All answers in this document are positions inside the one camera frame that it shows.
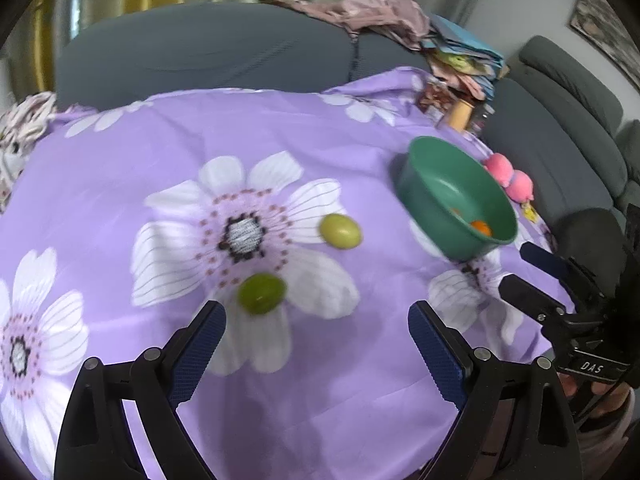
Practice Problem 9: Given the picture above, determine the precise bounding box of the person's right forearm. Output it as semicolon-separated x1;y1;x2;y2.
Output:
575;395;638;466

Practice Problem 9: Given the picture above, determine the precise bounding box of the grey sofa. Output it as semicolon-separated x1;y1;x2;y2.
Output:
54;1;640;246

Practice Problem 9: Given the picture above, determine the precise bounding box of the gold patterned curtain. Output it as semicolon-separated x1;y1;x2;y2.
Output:
27;0;168;98

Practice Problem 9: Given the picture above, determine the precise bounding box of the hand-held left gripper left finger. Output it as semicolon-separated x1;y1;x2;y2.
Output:
54;300;227;480

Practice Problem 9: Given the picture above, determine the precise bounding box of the framed wall picture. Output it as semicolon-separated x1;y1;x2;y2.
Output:
570;0;640;86

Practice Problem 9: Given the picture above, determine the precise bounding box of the person's right hand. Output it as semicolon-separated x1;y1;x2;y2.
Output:
564;375;632;428

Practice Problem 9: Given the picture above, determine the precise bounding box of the pale green round fruit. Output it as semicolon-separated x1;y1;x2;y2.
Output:
320;213;362;250

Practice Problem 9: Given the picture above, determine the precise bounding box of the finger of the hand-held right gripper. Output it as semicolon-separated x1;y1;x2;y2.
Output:
498;274;576;326
520;241;601;306

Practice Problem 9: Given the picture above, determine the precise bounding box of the pink plush toy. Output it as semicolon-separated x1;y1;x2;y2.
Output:
482;154;538;223

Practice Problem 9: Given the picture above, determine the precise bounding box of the green plastic bowl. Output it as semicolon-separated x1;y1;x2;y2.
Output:
397;136;518;262

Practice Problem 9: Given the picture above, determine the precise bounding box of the stack of folded clothes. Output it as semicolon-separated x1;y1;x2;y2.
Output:
422;12;506;101

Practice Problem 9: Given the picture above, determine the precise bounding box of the yellow cylinder bottle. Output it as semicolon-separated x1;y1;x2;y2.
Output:
446;99;475;132

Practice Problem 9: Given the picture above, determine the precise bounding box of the white patterned cloth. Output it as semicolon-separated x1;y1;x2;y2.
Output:
0;91;58;201

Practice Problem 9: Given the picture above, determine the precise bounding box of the pink garment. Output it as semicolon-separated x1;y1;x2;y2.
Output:
260;0;431;51

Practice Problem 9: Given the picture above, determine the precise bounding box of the purple floral cloth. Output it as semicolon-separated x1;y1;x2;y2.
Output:
0;65;576;480

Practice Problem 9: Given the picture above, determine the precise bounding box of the dark green round fruit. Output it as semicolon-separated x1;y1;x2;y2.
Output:
237;273;287;316

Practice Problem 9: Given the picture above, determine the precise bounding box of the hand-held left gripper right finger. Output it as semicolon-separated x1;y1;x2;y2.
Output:
407;300;585;480

